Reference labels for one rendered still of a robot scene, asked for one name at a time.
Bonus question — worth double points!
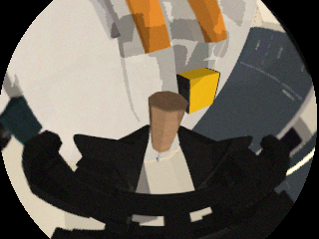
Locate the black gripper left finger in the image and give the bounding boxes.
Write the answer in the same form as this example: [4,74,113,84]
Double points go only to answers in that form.
[73,124,151,192]

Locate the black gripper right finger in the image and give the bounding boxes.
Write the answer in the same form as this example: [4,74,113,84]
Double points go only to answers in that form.
[176,126,254,190]

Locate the orange flat bar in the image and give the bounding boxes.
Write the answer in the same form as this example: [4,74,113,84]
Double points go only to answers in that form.
[187,0,227,43]
[125,0,170,54]

